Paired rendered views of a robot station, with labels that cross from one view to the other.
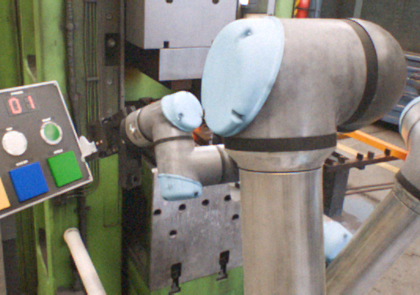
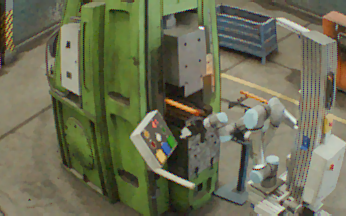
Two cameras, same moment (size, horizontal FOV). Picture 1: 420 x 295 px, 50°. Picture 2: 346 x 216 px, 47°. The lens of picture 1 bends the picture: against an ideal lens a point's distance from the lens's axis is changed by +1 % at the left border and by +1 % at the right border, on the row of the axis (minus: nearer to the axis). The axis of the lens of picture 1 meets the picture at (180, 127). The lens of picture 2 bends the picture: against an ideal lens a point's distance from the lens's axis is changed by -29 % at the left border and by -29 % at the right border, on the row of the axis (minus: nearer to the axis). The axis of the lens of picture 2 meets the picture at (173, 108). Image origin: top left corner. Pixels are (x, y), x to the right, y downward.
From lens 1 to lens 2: 2.88 m
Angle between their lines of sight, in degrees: 19
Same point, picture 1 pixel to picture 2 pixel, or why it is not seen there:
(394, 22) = not seen: outside the picture
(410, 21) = not seen: outside the picture
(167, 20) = (186, 73)
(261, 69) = (256, 119)
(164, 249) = (192, 162)
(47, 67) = (141, 102)
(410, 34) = not seen: outside the picture
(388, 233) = (269, 134)
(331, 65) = (262, 115)
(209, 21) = (198, 69)
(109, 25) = (159, 78)
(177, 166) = (225, 133)
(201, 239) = (204, 155)
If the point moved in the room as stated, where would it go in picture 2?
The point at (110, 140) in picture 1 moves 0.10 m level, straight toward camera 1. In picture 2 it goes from (197, 129) to (205, 136)
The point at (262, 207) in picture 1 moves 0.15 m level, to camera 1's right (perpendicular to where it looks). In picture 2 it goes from (256, 138) to (273, 132)
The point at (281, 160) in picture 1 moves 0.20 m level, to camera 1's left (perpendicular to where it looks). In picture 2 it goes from (258, 130) to (232, 138)
